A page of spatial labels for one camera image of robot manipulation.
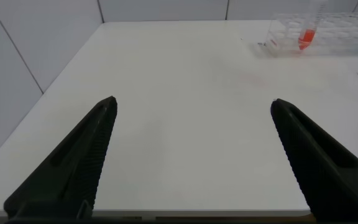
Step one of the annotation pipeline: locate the clear plastic test tube rack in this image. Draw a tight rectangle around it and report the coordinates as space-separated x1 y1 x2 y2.
264 11 358 58

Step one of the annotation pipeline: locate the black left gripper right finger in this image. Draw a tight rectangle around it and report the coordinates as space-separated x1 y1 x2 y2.
270 98 358 223

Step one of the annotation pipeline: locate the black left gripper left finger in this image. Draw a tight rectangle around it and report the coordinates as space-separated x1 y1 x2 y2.
3 95 118 220

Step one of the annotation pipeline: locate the test tube with orange pigment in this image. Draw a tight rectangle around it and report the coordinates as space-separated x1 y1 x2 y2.
297 0 328 51

